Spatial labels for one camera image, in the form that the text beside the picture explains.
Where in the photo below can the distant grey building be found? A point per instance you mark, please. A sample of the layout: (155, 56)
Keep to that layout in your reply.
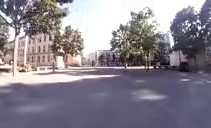
(103, 57)

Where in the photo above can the grey asphalt road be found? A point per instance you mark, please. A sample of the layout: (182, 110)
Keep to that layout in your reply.
(109, 100)

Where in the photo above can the row of trees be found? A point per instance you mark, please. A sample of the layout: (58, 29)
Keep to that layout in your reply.
(139, 36)

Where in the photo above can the large beige multi-storey building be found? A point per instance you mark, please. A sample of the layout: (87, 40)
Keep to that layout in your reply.
(36, 50)

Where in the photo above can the white truck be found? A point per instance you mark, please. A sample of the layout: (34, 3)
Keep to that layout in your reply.
(178, 60)

